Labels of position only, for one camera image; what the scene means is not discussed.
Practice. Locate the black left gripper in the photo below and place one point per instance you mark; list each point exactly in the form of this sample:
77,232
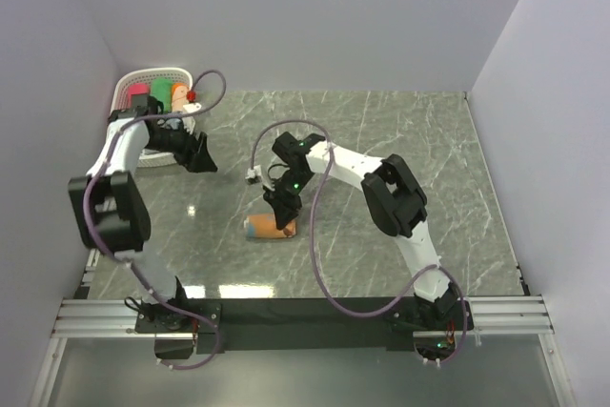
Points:
200,162

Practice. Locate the pink rolled towel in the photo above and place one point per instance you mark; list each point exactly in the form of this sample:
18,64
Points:
138,89

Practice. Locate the orange patterned towel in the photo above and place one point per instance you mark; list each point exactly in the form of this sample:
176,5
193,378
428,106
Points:
263,226

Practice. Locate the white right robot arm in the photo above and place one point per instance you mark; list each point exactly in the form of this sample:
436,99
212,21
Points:
397,205

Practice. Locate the aluminium rail frame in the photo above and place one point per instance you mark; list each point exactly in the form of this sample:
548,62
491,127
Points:
510,359

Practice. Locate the orange rolled towel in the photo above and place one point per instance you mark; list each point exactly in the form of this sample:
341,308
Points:
180,96

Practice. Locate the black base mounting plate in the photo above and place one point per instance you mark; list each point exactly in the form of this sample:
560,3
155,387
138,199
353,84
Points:
256,324

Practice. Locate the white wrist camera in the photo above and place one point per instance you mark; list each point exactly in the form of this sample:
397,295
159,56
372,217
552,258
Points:
255,175
192,109

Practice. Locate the green rolled towel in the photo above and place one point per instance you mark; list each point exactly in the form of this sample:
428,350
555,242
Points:
161,92

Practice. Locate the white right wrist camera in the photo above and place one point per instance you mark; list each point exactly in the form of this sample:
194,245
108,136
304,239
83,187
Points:
255,175

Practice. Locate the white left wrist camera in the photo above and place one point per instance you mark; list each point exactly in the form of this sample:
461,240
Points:
192,109

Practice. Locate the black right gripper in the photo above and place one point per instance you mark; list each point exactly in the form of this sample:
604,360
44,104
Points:
285,208

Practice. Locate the white plastic basket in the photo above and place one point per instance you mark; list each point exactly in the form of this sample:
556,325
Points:
148,158

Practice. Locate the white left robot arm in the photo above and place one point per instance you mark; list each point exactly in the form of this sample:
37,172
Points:
111,214

